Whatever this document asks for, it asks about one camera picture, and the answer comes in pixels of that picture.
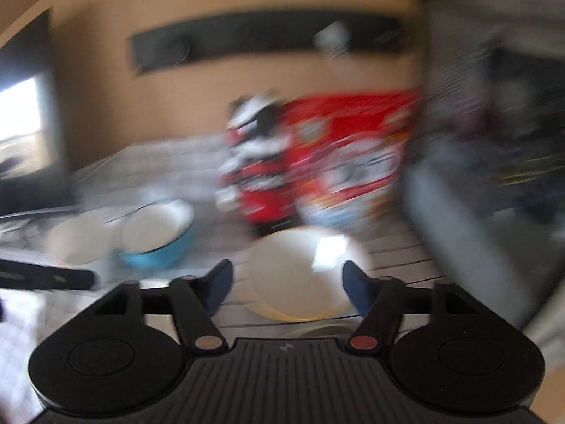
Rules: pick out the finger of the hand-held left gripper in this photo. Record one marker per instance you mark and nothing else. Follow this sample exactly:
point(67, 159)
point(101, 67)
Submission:
point(53, 277)

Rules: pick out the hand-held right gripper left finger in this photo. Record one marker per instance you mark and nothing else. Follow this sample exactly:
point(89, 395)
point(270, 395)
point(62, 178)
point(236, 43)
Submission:
point(218, 287)

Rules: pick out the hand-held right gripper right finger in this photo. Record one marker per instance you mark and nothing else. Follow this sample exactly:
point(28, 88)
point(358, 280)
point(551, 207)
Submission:
point(356, 287)

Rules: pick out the white plate with yellow rim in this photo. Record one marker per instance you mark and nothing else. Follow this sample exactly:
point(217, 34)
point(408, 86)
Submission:
point(300, 269)

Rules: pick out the blue bowl with white inside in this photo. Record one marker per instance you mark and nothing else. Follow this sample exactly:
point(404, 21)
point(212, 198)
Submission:
point(154, 238)

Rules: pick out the red black bear figurine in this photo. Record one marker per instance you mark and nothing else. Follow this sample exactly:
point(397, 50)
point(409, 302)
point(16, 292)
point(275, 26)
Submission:
point(260, 172)

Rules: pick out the red cereal bag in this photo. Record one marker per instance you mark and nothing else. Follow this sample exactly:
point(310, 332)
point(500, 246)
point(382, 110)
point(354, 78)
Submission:
point(353, 159)

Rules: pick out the black wall power track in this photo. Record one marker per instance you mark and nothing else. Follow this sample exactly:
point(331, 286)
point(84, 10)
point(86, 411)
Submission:
point(247, 37)

